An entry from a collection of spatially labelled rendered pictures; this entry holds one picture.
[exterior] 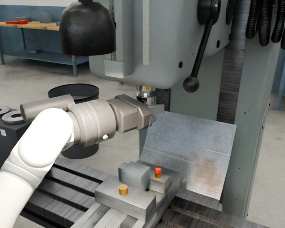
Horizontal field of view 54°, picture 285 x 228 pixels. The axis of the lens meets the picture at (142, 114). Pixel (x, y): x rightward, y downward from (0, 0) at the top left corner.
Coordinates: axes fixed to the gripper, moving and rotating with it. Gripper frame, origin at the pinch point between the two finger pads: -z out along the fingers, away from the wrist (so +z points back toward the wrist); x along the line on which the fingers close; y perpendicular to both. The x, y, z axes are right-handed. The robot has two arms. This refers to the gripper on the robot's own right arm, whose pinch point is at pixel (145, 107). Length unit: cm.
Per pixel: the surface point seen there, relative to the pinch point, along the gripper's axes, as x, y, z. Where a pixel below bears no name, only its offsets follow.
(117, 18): -6.4, -20.6, 11.2
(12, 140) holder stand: 38.9, 18.5, 23.0
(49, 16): 552, 19, -176
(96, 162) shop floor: 157, 123, -64
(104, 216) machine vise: -0.2, 25.9, 12.7
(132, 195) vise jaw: -2.0, 21.8, 5.4
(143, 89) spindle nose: -1.4, -5.2, 2.0
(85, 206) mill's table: 13.1, 32.9, 11.6
